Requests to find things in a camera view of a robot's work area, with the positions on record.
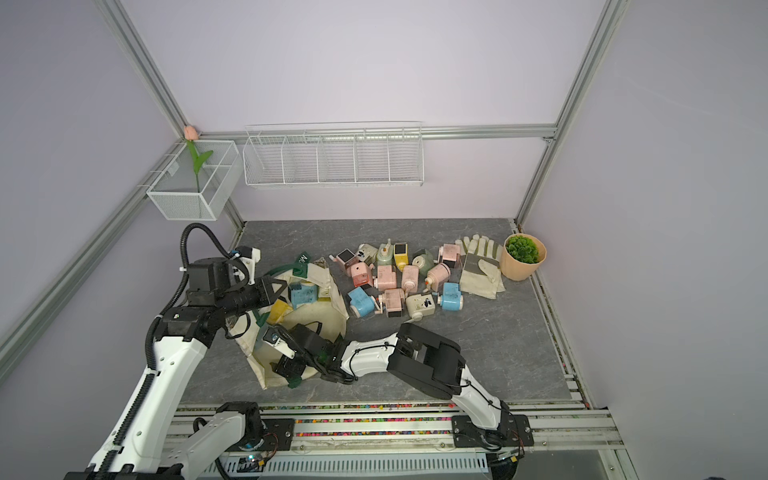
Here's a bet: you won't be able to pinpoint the blue pencil sharpener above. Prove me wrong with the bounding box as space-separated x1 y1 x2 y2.
348 285 379 318
438 282 464 311
289 282 318 310

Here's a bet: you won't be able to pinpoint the cream tote bag green handles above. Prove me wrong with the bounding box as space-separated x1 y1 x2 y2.
225 253 349 389

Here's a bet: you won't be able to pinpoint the beige pencil sharpener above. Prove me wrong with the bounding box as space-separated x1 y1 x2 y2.
356 243 378 265
405 294 436 322

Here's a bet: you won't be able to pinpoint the yellow pencil sharpener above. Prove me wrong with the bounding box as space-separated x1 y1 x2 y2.
266 299 293 325
393 242 410 272

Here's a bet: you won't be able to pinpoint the olive green pencil sharpener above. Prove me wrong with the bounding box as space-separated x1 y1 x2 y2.
411 249 435 277

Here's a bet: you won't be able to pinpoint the round pink pencil sharpener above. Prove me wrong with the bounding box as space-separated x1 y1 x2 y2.
424 263 451 292

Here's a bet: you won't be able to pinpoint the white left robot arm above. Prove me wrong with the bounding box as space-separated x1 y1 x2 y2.
65 277 287 479

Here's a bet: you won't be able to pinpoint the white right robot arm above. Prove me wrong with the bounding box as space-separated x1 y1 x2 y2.
262 323 510 437

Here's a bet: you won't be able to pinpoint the pink artificial tulip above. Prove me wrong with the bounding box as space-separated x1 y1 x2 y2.
183 125 213 193

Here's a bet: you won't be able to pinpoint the cream work gloves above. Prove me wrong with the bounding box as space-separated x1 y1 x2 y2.
455 234 505 300

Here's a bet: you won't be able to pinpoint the potted green plant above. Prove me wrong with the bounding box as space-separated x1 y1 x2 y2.
500 233 547 281

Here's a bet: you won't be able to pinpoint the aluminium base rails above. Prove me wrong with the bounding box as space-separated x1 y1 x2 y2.
163 400 636 479

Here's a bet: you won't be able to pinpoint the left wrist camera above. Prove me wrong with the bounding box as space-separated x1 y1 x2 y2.
186 257 232 307

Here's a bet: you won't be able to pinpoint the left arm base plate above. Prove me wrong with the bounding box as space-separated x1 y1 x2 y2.
227 418 296 453

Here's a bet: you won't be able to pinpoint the small white wire basket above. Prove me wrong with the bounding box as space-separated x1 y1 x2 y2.
147 140 244 221

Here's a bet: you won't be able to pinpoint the long white wire basket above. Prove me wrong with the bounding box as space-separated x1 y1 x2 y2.
243 121 425 188

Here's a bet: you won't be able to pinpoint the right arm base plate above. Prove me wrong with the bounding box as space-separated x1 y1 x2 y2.
450 413 535 451

